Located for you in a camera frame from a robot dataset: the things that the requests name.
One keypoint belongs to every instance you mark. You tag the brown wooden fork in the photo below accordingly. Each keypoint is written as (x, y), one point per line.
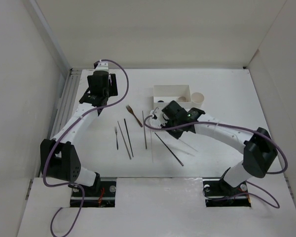
(130, 110)

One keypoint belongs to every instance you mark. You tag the white perforated deep box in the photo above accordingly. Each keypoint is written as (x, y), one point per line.
(169, 93)

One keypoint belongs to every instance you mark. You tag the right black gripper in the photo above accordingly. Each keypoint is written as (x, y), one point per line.
(176, 135)

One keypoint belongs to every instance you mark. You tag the silver metal chopstick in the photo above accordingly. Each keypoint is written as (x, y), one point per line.
(144, 129)

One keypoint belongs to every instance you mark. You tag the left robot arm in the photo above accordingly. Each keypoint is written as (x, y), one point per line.
(58, 155)

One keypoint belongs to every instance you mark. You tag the small black two-prong fork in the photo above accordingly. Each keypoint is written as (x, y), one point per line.
(116, 138)

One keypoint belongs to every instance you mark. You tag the aluminium frame rail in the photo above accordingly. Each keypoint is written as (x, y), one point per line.
(63, 107)

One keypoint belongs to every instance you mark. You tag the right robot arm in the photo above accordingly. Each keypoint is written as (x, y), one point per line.
(256, 147)

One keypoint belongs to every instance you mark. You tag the white round cup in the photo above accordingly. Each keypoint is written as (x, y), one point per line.
(197, 99)

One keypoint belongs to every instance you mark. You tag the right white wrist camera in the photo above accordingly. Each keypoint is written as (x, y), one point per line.
(158, 118)

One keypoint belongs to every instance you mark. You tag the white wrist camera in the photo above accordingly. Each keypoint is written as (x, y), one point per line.
(158, 118)
(101, 66)

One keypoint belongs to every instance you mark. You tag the thin clear chopstick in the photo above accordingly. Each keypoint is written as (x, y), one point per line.
(151, 144)

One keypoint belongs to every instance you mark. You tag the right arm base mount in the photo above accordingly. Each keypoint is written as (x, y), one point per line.
(218, 194)

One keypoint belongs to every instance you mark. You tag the grey metal chopstick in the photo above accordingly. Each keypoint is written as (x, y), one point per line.
(124, 141)

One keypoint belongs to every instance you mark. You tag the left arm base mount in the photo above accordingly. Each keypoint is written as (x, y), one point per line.
(102, 198)

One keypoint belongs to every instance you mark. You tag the long black chopstick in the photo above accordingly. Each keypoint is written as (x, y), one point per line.
(179, 161)

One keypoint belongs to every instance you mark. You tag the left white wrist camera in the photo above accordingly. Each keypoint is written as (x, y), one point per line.
(101, 66)

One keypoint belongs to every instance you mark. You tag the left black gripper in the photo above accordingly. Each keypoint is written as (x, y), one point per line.
(111, 85)

